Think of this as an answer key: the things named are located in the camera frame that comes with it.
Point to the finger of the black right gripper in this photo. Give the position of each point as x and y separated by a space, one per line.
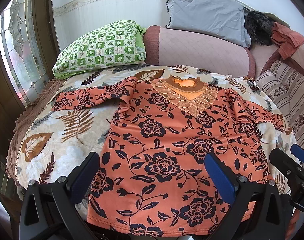
298 152
293 172

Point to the green white patterned pillow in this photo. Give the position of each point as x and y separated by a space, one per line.
119 43

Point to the stained glass window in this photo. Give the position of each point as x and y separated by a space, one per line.
20 52

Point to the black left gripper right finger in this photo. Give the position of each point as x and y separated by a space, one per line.
255 211

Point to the orange floral blouse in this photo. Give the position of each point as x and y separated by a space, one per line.
152 180

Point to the pink quilted bolster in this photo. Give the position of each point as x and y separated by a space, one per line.
170 47

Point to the orange red cloth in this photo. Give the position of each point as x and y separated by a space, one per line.
286 39

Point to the black furry garment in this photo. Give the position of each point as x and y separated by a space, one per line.
259 27

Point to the leaf pattern fleece blanket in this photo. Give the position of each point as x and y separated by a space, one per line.
57 141

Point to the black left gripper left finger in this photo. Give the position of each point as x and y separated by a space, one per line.
48 210

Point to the grey pillow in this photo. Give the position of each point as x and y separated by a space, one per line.
223 19

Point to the striped beige quilt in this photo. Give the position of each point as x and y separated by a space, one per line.
285 87

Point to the brown fringed bedspread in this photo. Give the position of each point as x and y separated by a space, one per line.
24 122

